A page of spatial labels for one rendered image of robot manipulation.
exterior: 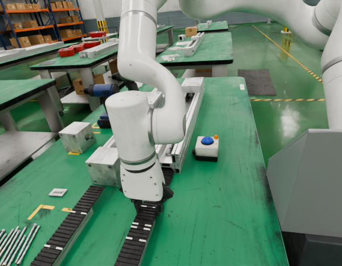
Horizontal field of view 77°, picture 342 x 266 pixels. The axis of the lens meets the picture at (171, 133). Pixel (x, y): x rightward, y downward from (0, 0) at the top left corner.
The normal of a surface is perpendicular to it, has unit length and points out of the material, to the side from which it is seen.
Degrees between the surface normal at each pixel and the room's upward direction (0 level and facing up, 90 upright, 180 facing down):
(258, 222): 0
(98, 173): 90
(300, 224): 90
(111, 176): 90
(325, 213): 90
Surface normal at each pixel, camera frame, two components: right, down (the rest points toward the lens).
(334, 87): -0.98, -0.14
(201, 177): -0.09, -0.86
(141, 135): -0.04, 0.47
